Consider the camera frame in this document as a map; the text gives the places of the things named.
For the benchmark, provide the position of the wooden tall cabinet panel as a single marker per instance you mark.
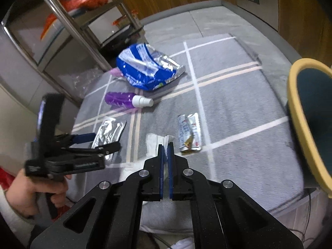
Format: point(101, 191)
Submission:
point(298, 18)

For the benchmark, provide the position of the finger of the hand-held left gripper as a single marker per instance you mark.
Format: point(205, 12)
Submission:
point(103, 150)
point(85, 138)

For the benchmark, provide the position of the blue white snack bag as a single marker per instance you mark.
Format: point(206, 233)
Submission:
point(140, 70)

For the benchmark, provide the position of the white red drink pouch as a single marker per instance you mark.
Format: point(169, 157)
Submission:
point(188, 132)

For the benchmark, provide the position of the purple bottle with white cap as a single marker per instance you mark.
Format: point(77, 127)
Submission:
point(119, 99)

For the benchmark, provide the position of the silver foil packet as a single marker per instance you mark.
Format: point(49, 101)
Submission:
point(109, 132)

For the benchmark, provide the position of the person's left forearm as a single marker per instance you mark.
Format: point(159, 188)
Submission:
point(10, 220)

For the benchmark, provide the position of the grey checked mat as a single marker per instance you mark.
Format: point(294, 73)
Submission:
point(233, 109)

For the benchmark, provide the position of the clear plastic film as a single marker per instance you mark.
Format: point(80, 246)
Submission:
point(85, 83)

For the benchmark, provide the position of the clear jar with orange lid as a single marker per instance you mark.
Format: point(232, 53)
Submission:
point(124, 20)

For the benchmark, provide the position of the white cloth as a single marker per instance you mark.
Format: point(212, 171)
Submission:
point(181, 245)

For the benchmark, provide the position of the blue bin with cream rim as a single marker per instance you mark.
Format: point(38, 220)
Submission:
point(300, 114)

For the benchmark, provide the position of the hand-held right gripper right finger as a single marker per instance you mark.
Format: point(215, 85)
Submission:
point(170, 176)

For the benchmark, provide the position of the red plastic bag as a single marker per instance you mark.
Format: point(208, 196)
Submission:
point(85, 0)

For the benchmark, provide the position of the small pink wrapper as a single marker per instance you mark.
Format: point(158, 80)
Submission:
point(115, 72)

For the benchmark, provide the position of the red plastic object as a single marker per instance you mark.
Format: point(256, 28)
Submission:
point(5, 179)

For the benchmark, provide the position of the stainless steel rack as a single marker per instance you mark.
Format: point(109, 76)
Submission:
point(67, 23)

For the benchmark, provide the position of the black baking tray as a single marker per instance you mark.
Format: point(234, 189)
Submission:
point(116, 44)

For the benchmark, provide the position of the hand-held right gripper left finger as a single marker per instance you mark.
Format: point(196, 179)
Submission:
point(161, 176)

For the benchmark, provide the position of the white tissue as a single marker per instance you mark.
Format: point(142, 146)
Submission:
point(153, 145)

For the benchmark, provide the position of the stainless steel oven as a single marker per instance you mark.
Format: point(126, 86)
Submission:
point(259, 10)

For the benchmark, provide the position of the person's left hand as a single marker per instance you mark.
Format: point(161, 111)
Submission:
point(23, 194)

